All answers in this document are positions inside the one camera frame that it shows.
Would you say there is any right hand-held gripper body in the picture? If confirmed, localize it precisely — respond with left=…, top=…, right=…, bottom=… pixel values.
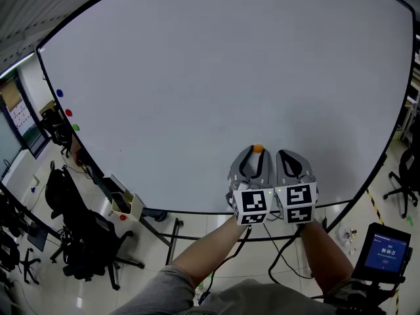
left=274, top=180, right=320, bottom=225

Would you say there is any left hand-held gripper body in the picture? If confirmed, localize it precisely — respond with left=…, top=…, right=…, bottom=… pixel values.
left=225, top=178, right=275, bottom=226

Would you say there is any person's left forearm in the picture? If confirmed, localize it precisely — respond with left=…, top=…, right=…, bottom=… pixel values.
left=170, top=221, right=250, bottom=288

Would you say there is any person's right forearm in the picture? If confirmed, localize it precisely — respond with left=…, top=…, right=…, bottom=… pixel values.
left=300, top=220, right=354, bottom=290

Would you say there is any whiteboard on black stand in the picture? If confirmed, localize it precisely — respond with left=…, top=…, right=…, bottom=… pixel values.
left=35, top=0, right=416, bottom=266

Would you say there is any person's grey shirt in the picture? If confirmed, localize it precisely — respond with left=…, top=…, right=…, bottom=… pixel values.
left=110, top=263, right=368, bottom=315

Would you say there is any black screen device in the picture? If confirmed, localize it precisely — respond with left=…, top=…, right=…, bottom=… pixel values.
left=352, top=222, right=413, bottom=278

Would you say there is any white storage box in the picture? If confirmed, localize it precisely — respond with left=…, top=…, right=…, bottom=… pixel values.
left=110, top=191, right=144, bottom=222

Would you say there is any black phone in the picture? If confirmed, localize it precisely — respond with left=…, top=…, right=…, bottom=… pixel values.
left=113, top=192, right=131, bottom=211

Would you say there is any black and white board eraser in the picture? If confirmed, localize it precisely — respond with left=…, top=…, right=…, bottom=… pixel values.
left=102, top=174, right=127, bottom=193

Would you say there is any wooden shelf rack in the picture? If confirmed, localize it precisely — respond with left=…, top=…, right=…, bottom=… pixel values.
left=398, top=33, right=420, bottom=144

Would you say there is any black mesh office chair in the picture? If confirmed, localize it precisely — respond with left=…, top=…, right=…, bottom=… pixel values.
left=44, top=160, right=146, bottom=291

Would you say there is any black display on rolling stand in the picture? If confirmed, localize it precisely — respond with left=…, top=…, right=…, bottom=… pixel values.
left=0, top=182, right=65, bottom=252

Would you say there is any white low cabinet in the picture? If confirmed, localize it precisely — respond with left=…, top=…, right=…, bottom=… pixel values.
left=6, top=148, right=33, bottom=180

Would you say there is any brown and white door poster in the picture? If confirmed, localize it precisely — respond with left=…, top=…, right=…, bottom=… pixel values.
left=0, top=80, right=33, bottom=137

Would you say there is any long ceiling light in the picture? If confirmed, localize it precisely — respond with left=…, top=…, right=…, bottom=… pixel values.
left=0, top=51, right=36, bottom=79

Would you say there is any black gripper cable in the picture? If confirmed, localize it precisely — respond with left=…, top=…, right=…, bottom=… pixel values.
left=268, top=223, right=314, bottom=280
left=196, top=224, right=253, bottom=306

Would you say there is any black device mount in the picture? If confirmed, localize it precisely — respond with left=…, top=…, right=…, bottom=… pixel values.
left=323, top=276, right=408, bottom=315

